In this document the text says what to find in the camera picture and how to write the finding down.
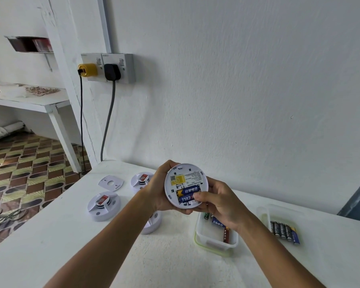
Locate dark blue panel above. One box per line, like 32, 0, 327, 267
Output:
337, 172, 360, 222

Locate clear shallow plastic tray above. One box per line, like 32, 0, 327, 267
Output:
256, 204, 307, 247

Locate blue and yellow battery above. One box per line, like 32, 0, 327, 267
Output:
290, 226, 301, 245

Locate black plug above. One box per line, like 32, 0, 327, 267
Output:
103, 63, 121, 81

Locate pile of small wooden pieces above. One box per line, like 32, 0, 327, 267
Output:
25, 86, 61, 96

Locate person's right forearm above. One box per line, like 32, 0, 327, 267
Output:
236, 215, 327, 288

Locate yellow plug adapter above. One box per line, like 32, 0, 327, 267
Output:
78, 63, 97, 78

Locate person's left hand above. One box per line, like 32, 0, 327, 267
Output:
138, 160, 196, 219

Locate white cable conduit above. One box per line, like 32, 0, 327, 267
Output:
96, 0, 113, 54

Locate white pipe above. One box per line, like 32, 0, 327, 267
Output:
0, 121, 25, 142

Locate person's right hand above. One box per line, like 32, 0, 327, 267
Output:
195, 178, 253, 235

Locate black cable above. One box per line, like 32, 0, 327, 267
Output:
79, 75, 85, 175

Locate grey cable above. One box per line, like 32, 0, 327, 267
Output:
100, 80, 116, 162

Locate white wooden bench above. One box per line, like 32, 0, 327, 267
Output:
0, 83, 83, 174

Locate clear container with green rim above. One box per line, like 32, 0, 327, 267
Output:
193, 211, 239, 258

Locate white double wall socket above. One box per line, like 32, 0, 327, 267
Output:
81, 53, 136, 84

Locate white detector mounting plate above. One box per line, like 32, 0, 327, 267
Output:
98, 175, 124, 192

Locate person's left forearm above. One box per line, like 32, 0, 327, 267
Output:
44, 191, 156, 288

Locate white plastic bag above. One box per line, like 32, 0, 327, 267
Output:
0, 83, 28, 98

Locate white round smoke detector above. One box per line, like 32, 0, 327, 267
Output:
164, 163, 211, 210
130, 172, 155, 194
87, 191, 121, 222
139, 210, 163, 235

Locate bundle of loose cables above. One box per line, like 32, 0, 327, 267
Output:
0, 208, 26, 238

